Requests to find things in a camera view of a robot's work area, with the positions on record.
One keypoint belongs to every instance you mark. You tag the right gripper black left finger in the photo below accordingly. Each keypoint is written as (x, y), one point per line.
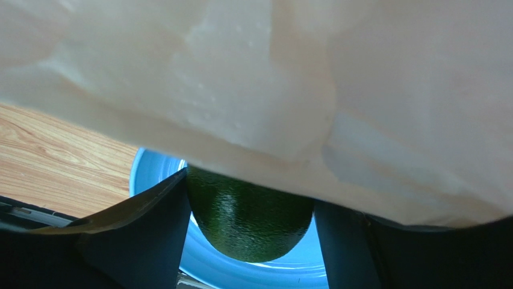
(137, 243)

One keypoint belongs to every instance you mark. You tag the green avocado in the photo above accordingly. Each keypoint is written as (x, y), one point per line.
(244, 221)

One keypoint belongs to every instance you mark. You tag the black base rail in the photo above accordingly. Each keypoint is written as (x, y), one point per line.
(20, 216)

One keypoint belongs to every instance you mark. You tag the banana print plastic bag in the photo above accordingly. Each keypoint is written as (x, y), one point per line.
(400, 109)

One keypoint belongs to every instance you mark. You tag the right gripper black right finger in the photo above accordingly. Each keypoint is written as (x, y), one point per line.
(364, 251)

